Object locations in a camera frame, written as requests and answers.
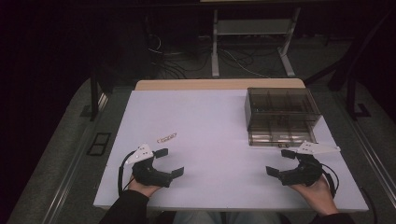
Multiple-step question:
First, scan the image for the white metal desk frame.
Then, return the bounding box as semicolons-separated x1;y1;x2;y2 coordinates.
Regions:
210;7;302;78

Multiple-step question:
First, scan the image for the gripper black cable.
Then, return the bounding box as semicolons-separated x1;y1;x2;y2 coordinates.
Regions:
117;150;138;197
319;162;340;200

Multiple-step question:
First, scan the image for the person's right hand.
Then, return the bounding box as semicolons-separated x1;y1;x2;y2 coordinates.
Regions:
289;174;340;217

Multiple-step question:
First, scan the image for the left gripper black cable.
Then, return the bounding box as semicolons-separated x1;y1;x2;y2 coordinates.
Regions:
117;150;138;197

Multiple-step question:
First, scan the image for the black cable beside table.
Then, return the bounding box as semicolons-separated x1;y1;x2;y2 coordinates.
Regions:
360;186;379;224

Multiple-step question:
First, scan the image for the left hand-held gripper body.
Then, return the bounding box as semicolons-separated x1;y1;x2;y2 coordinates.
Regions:
125;143;174;189

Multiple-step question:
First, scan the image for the bundle of black floor cables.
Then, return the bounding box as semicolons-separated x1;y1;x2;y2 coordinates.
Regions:
147;33;217;79

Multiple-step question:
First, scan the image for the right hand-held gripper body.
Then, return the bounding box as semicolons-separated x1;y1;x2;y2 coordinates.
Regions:
278;140;341;188

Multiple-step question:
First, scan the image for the small pale chain bracelet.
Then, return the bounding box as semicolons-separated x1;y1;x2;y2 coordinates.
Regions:
156;133;178;145

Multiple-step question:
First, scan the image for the black metal stand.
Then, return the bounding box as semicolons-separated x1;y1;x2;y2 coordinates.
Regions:
346;70;373;122
79;70;110;122

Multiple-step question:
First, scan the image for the white floor cable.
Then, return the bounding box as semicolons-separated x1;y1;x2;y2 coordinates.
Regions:
221;49;270;78

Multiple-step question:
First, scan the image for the aluminium floor rail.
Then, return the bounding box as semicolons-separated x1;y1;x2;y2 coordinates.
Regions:
41;92;110;224
333;92;396;201

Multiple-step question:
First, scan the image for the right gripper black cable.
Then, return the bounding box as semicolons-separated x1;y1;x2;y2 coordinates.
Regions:
319;162;340;200

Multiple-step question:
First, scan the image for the smoked clear plastic drawer box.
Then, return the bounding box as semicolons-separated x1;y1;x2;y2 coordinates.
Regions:
244;87;321;147

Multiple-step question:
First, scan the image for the person's left hand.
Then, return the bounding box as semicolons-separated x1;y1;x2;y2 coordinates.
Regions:
127;175;163;199

